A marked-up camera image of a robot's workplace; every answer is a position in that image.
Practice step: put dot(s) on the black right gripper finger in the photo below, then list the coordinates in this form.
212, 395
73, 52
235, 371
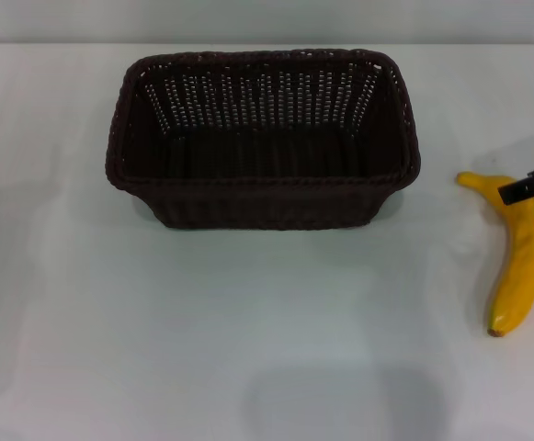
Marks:
530, 186

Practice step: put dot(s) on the yellow banana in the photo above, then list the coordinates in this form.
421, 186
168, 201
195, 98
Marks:
526, 257

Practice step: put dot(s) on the dark brown woven basket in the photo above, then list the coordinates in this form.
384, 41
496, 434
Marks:
266, 202

